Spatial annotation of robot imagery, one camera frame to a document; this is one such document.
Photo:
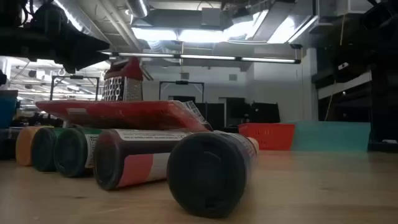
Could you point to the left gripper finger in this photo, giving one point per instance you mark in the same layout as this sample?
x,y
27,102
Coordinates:
x,y
87,60
90,43

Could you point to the red snack package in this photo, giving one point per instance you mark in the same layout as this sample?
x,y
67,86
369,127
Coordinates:
x,y
124,113

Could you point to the green food colouring bottle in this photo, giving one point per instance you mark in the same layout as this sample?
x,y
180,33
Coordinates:
x,y
70,152
43,149

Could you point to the yellow food colouring bottle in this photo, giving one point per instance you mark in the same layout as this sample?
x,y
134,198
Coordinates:
x,y
23,146

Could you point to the red food colouring bottle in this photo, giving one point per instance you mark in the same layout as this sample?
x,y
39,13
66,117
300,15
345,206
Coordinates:
x,y
130,161

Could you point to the purple food colouring bottle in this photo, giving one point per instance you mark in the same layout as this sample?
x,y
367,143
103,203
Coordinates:
x,y
206,174

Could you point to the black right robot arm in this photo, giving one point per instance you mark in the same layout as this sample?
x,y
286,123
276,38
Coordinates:
x,y
384,21

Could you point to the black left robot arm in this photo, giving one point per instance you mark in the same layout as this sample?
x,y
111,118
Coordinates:
x,y
15,37

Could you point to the teal plastic bin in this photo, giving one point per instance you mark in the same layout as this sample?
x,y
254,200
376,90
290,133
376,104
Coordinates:
x,y
332,137

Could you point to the blue plastic bin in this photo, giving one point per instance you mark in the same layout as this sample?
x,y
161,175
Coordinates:
x,y
7,109

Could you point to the wide black partition panel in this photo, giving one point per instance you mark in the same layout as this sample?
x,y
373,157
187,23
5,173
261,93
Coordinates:
x,y
178,98

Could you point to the red plastic basket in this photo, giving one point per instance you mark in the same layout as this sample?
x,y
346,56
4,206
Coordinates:
x,y
267,135

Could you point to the overhead LED light bar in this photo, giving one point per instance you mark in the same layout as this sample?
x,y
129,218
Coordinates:
x,y
205,57

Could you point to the black background rig frame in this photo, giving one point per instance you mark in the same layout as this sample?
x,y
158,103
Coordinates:
x,y
182,82
74,76

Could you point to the silver round air duct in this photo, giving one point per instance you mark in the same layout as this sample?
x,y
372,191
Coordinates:
x,y
138,7

